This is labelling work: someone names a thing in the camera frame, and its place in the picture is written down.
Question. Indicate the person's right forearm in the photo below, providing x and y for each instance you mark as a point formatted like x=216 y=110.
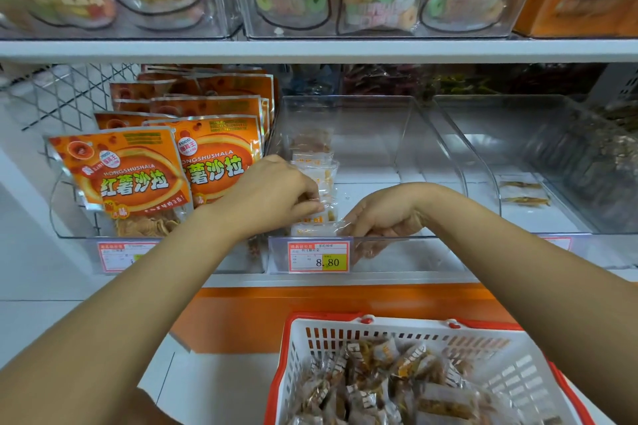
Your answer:
x=538 y=290

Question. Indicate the white red-rimmed shopping basket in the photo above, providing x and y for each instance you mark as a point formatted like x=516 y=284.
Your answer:
x=289 y=360

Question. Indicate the white yellow price tag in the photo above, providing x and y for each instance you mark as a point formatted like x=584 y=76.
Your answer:
x=125 y=255
x=558 y=241
x=319 y=256

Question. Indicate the white snack shelf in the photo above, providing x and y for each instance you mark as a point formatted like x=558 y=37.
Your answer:
x=349 y=49

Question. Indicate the row of clear snacks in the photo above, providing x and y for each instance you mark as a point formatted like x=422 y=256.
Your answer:
x=317 y=176

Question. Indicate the person's left forearm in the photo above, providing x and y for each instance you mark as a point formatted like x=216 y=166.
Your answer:
x=110 y=340

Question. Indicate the person's right hand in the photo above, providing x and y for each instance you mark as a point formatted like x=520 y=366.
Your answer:
x=384 y=220

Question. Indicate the pile of small brown snacks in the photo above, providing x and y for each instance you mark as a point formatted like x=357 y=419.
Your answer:
x=389 y=390

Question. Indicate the orange shelf base panel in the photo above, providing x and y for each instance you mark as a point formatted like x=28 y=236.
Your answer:
x=299 y=315

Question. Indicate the person's left hand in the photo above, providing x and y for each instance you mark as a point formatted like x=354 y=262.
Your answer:
x=269 y=199

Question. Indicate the stack of orange packets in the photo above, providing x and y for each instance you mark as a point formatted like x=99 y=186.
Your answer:
x=135 y=176

